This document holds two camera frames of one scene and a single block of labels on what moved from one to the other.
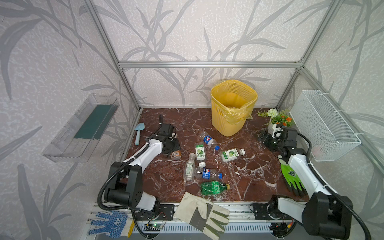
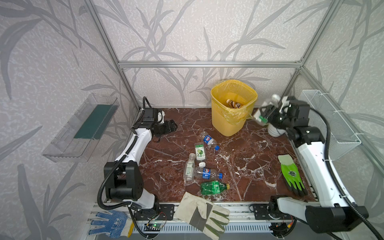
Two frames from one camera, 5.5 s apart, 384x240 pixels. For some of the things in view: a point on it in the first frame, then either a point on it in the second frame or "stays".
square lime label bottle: (200, 151) stays
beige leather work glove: (207, 217) stays
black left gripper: (173, 145) to (165, 127)
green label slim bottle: (189, 168) stays
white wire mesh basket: (328, 135) stays
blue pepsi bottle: (209, 141) stays
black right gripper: (267, 140) to (272, 115)
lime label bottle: (232, 155) to (258, 119)
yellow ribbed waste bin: (231, 103) stays
